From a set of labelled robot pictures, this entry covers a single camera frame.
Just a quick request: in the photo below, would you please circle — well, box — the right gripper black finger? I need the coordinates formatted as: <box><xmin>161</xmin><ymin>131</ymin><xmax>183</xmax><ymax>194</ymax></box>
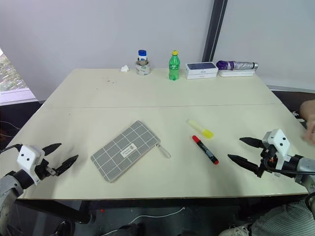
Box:
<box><xmin>239</xmin><ymin>137</ymin><xmax>264</xmax><ymax>149</ymax></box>
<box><xmin>227</xmin><ymin>153</ymin><xmax>263</xmax><ymax>178</ymax></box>

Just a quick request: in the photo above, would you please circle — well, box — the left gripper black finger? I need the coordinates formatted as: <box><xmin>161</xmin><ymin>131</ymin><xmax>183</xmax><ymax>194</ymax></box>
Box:
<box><xmin>54</xmin><ymin>154</ymin><xmax>79</xmax><ymax>177</ymax></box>
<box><xmin>41</xmin><ymin>143</ymin><xmax>63</xmax><ymax>156</ymax></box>

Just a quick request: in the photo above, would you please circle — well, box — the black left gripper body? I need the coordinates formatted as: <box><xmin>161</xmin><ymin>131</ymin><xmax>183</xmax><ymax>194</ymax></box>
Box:
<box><xmin>35</xmin><ymin>159</ymin><xmax>59</xmax><ymax>182</ymax></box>

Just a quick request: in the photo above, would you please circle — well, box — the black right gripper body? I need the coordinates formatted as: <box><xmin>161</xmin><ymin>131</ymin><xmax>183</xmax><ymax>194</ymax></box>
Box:
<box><xmin>259</xmin><ymin>144</ymin><xmax>279</xmax><ymax>173</ymax></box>

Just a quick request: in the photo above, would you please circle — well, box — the grey checked pencil pouch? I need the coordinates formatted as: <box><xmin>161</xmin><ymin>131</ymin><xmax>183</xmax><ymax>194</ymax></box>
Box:
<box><xmin>90</xmin><ymin>119</ymin><xmax>171</xmax><ymax>184</ymax></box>

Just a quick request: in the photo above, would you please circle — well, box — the person's bare hand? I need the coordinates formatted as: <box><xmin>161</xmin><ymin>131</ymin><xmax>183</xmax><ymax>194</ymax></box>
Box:
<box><xmin>301</xmin><ymin>120</ymin><xmax>315</xmax><ymax>145</ymax></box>

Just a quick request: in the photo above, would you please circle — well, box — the red and black marker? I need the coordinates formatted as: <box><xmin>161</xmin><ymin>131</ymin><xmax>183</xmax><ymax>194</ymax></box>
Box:
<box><xmin>191</xmin><ymin>135</ymin><xmax>219</xmax><ymax>165</ymax></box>

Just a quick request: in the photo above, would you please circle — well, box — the yellow highlighter pen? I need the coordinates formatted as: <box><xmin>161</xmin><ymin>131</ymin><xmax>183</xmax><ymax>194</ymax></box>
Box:
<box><xmin>186</xmin><ymin>119</ymin><xmax>214</xmax><ymax>140</ymax></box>

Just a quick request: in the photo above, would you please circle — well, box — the striped grey trousers leg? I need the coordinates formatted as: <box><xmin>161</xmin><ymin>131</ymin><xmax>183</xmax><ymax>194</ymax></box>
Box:
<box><xmin>250</xmin><ymin>198</ymin><xmax>315</xmax><ymax>236</ymax></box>

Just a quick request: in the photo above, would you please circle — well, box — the white sneaker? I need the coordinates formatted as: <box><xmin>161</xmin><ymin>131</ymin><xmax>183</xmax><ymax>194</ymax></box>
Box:
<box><xmin>218</xmin><ymin>225</ymin><xmax>252</xmax><ymax>236</ymax></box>

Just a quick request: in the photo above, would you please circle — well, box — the flat white box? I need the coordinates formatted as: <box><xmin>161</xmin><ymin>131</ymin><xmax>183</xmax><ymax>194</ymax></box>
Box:
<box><xmin>218</xmin><ymin>69</ymin><xmax>255</xmax><ymax>78</ymax></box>

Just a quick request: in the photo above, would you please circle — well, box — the purple folded umbrella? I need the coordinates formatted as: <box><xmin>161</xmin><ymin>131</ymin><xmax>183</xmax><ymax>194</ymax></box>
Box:
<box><xmin>216</xmin><ymin>60</ymin><xmax>259</xmax><ymax>71</ymax></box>

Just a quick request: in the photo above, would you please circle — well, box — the window with white sill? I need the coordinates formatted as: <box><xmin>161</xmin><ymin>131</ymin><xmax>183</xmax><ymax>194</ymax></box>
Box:
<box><xmin>0</xmin><ymin>47</ymin><xmax>39</xmax><ymax>103</ymax></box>

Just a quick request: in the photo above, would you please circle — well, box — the white box with red print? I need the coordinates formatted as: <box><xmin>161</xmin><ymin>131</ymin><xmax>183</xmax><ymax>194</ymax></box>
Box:
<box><xmin>186</xmin><ymin>71</ymin><xmax>219</xmax><ymax>80</ymax></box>

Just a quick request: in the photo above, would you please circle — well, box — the dark blue topped phone box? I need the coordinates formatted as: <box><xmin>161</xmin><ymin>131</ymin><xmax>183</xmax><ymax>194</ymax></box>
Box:
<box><xmin>185</xmin><ymin>62</ymin><xmax>219</xmax><ymax>76</ymax></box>

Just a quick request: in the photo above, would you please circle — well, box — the green plastic soda bottle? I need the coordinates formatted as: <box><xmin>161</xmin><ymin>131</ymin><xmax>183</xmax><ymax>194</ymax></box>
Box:
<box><xmin>168</xmin><ymin>50</ymin><xmax>181</xmax><ymax>81</ymax></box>

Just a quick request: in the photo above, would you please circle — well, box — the dark vertical pillar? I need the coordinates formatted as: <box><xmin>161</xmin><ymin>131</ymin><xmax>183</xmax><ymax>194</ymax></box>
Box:
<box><xmin>202</xmin><ymin>0</ymin><xmax>228</xmax><ymax>62</ymax></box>

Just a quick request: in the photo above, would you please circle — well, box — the clear packing tape roll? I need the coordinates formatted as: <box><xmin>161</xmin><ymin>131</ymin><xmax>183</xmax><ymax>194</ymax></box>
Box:
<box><xmin>134</xmin><ymin>59</ymin><xmax>152</xmax><ymax>76</ymax></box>

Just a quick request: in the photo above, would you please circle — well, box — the small blue-capped white bottle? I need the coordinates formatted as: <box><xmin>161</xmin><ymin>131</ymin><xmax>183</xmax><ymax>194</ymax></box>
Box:
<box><xmin>137</xmin><ymin>50</ymin><xmax>148</xmax><ymax>66</ymax></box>

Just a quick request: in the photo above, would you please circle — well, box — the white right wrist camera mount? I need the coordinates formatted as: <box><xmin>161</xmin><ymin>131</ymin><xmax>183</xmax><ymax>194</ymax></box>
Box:
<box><xmin>261</xmin><ymin>128</ymin><xmax>291</xmax><ymax>177</ymax></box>

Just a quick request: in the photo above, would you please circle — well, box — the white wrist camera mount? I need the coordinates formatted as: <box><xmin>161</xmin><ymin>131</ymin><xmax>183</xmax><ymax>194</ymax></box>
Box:
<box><xmin>16</xmin><ymin>145</ymin><xmax>46</xmax><ymax>186</ymax></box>
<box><xmin>261</xmin><ymin>128</ymin><xmax>291</xmax><ymax>177</ymax></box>

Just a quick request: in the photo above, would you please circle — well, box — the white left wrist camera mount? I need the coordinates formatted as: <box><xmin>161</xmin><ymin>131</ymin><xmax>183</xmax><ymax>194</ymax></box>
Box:
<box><xmin>16</xmin><ymin>145</ymin><xmax>46</xmax><ymax>186</ymax></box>

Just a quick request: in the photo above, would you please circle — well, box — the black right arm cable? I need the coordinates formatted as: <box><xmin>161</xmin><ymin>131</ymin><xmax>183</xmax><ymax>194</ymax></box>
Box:
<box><xmin>263</xmin><ymin>158</ymin><xmax>315</xmax><ymax>176</ymax></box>

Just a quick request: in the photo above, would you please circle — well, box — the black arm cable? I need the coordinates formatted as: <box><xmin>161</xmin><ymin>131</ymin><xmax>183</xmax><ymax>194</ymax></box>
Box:
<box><xmin>263</xmin><ymin>158</ymin><xmax>315</xmax><ymax>176</ymax></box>
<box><xmin>0</xmin><ymin>144</ymin><xmax>22</xmax><ymax>154</ymax></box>

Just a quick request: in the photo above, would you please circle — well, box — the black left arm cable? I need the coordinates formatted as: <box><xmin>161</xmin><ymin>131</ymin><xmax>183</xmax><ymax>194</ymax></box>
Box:
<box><xmin>0</xmin><ymin>144</ymin><xmax>22</xmax><ymax>154</ymax></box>

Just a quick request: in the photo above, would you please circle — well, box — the thin white cable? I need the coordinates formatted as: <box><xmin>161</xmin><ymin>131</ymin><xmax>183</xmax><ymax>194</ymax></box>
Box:
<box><xmin>133</xmin><ymin>207</ymin><xmax>186</xmax><ymax>220</ymax></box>

